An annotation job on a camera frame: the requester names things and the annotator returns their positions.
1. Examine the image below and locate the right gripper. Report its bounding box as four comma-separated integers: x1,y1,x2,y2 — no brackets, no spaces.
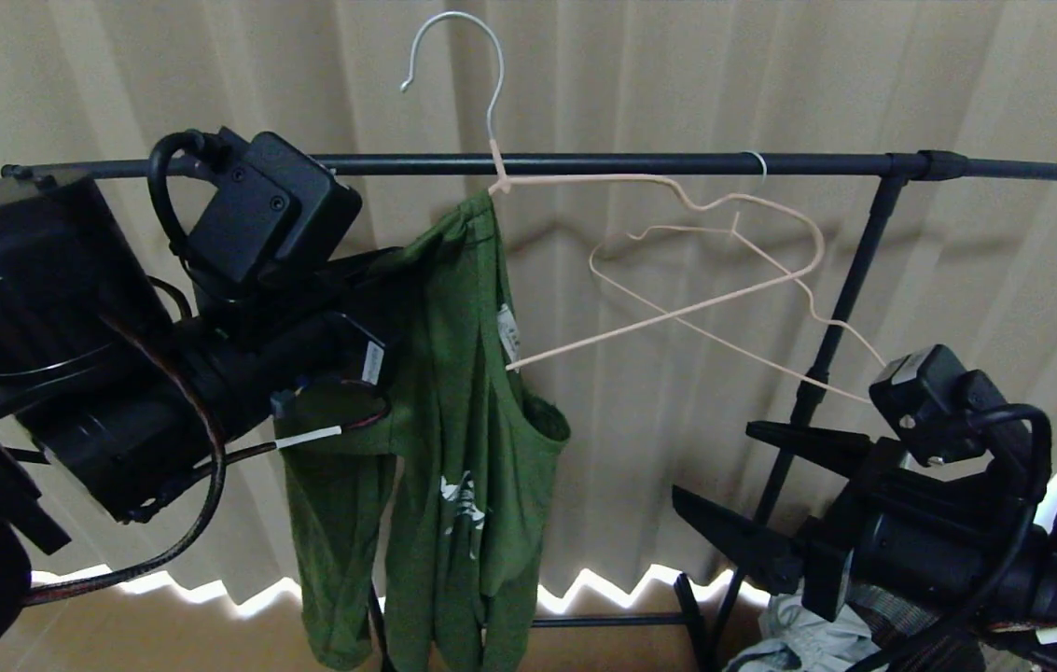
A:
672,420,1035,623

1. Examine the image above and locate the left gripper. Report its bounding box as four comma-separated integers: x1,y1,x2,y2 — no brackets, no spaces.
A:
200,245,410,441

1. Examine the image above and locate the green long-sleeved shirt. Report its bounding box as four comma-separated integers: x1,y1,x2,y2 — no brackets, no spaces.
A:
278,189,573,672

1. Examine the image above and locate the pink clothes hanger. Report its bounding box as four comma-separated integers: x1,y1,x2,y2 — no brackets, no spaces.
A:
589,152,893,404
400,11,826,374

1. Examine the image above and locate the white laundry basket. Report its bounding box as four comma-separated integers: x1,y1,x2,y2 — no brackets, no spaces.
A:
850,597,1033,672

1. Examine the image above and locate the black clothes rack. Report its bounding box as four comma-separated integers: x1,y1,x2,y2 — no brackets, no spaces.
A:
1,149,1057,672

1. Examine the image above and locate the pale grey garment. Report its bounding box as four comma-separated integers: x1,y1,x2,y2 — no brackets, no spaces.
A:
724,593,885,672

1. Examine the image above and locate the beige curtain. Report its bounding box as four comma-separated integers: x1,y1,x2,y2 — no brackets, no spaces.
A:
0,0,1057,617

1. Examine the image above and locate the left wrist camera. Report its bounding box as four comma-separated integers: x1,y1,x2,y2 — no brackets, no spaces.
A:
178,127,364,318

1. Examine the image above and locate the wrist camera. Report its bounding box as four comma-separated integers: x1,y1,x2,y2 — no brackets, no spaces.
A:
869,343,1051,472
178,127,364,318

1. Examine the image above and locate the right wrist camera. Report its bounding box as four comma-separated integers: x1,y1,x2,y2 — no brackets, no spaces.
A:
869,343,1051,472

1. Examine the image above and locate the black cable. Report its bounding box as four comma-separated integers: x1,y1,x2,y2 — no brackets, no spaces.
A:
850,403,1053,672
20,129,229,608

